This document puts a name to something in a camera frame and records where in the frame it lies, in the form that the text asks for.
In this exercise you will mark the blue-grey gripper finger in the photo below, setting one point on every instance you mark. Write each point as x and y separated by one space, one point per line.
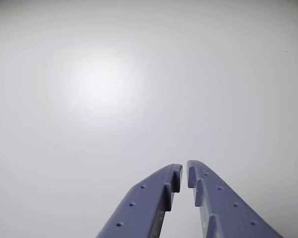
223 213
141 208

